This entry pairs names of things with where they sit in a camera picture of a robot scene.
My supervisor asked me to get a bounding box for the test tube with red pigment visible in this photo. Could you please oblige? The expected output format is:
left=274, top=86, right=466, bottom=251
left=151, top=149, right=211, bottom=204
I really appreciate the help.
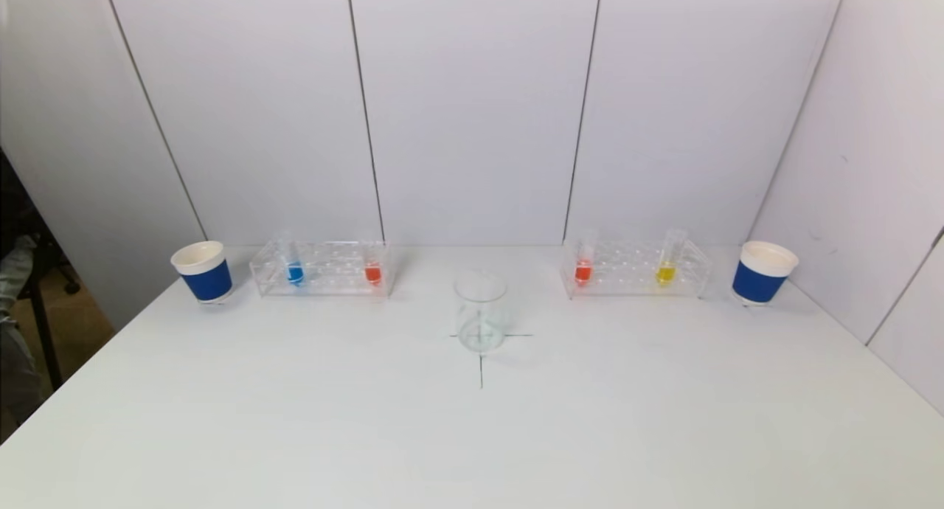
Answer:
left=575, top=229, right=599, bottom=287
left=361, top=232, right=385, bottom=287

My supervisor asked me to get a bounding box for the blue sleeved white paper cup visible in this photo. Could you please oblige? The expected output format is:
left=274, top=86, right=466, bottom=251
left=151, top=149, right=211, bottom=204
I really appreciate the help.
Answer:
left=732, top=240, right=799, bottom=306
left=170, top=240, right=234, bottom=305

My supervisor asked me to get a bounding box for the test tube for blue pigment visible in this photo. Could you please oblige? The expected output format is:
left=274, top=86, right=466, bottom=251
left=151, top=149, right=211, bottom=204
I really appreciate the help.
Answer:
left=280, top=232, right=305, bottom=287

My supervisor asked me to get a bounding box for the clear glass beaker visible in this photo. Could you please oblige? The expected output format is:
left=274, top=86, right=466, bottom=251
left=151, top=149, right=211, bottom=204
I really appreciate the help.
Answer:
left=454, top=270, right=509, bottom=353

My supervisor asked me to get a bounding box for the test tube with yellow pigment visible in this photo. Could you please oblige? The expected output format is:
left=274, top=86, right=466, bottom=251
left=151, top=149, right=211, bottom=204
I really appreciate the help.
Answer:
left=656, top=228, right=688, bottom=286

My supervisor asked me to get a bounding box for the clear acrylic test tube rack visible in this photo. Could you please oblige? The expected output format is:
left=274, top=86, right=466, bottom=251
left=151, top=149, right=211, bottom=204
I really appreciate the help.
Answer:
left=560, top=238, right=713, bottom=299
left=249, top=240, right=392, bottom=297

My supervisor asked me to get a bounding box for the person in grey clothes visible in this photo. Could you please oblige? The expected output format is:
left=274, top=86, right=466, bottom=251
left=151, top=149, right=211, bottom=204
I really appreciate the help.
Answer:
left=0, top=235, right=41, bottom=421

